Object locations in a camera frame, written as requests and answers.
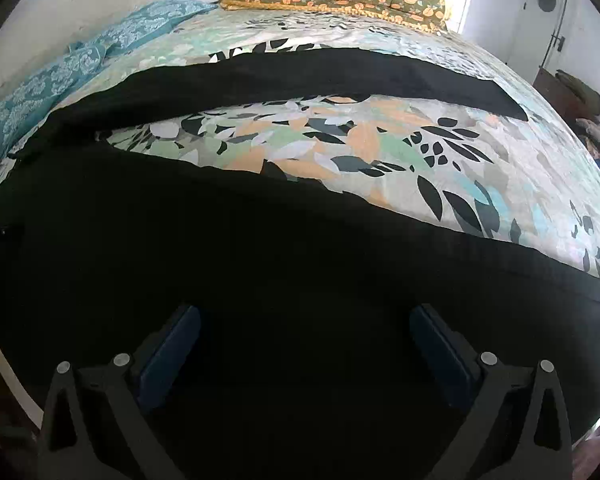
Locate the pile of mixed clothes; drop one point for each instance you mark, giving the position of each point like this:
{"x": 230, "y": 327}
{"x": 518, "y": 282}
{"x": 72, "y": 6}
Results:
{"x": 597, "y": 142}

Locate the green folded clothing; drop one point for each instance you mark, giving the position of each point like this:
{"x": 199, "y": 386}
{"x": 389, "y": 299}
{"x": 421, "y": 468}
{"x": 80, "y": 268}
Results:
{"x": 582, "y": 90}

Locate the brown wooden cabinet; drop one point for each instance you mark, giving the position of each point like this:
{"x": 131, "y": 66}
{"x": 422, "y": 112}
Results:
{"x": 555, "y": 92}

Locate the teal patterned pillow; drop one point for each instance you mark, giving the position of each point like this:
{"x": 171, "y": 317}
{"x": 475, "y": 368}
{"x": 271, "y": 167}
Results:
{"x": 80, "y": 2}

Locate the leaf print bedspread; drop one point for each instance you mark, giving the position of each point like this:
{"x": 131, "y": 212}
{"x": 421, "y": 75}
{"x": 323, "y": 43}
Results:
{"x": 360, "y": 145}

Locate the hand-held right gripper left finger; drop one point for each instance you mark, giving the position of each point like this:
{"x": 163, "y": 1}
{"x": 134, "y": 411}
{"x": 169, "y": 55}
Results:
{"x": 167, "y": 355}

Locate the black pants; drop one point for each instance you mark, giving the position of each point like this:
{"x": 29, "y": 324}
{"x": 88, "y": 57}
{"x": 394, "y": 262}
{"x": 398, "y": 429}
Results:
{"x": 280, "y": 260}

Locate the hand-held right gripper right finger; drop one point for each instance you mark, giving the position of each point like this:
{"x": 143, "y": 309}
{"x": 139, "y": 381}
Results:
{"x": 437, "y": 355}

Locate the white door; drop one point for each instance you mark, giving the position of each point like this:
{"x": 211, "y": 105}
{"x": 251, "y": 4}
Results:
{"x": 540, "y": 25}

